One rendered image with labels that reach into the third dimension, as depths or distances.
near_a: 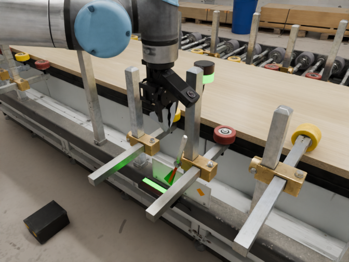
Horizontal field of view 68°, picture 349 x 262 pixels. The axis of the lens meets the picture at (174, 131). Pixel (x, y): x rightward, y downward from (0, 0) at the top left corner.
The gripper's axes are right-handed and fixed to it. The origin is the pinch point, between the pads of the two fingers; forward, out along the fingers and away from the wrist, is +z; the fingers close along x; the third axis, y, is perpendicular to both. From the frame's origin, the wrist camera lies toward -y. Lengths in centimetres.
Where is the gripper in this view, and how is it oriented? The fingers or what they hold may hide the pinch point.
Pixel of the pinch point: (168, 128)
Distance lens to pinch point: 75.7
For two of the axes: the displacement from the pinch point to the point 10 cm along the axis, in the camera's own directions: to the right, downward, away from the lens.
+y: -7.9, -3.4, 5.1
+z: 0.0, 8.3, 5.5
